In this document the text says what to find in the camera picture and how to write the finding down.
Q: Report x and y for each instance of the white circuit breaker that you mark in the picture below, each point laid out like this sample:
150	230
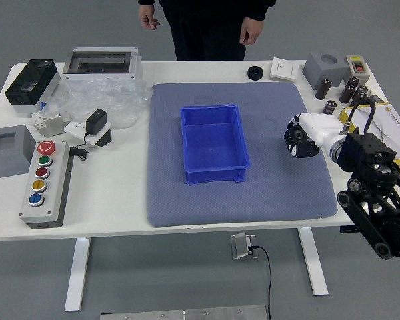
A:
50	126

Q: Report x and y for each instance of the person's right hand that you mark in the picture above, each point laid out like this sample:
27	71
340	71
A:
148	18

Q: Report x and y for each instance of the grey-blue mat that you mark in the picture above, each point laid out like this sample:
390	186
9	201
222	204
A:
173	206

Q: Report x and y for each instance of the yellow white cardboard box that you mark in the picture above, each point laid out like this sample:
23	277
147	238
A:
393	116

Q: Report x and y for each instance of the grey two-button switch box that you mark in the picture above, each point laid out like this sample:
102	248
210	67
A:
357	68

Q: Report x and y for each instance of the small blue part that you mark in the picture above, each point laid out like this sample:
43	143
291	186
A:
42	106

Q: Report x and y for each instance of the clear-lid grey distribution box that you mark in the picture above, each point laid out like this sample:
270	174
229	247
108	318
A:
100	61

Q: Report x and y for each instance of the big black gear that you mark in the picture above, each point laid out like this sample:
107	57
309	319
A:
298	135

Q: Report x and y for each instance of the black-lid grey enclosure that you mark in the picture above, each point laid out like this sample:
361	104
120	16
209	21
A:
30	83

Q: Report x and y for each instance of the clear plastic bag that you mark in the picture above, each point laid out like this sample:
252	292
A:
113	96

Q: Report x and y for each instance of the person's left hand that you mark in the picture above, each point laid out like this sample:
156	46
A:
251	31

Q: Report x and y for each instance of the silver floor socket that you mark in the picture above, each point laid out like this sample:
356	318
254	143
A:
240	246

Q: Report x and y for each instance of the five-button grey control station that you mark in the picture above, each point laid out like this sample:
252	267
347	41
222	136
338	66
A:
50	200

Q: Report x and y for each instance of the grey cube with square recess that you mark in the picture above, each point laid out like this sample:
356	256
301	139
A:
6	163

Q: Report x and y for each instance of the grey metal plate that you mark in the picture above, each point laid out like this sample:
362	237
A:
186	314

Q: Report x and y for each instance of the white table leg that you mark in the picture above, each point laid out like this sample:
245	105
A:
313	263
77	273

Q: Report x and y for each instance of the black round knob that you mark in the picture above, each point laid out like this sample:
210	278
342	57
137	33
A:
255	72

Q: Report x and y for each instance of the grey block with round recess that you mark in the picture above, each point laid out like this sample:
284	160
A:
320	71

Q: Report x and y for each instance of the white wall switch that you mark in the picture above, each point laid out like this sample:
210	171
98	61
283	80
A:
284	69

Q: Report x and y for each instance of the black power adapter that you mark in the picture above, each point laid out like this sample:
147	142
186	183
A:
96	121

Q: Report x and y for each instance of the blue plastic box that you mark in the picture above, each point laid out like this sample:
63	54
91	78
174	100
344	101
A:
216	146

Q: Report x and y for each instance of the person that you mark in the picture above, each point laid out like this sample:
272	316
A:
206	26

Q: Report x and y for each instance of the white socket plate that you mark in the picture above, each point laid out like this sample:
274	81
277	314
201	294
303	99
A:
74	128

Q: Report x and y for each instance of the small black flat part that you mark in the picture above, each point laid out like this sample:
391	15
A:
376	98

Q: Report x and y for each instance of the dark brown capacitor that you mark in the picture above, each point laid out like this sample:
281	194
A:
324	87
351	82
329	107
347	93
360	94

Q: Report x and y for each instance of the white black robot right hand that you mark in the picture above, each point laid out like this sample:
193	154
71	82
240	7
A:
318	126

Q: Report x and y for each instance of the black table control panel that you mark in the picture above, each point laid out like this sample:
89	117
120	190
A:
348	229

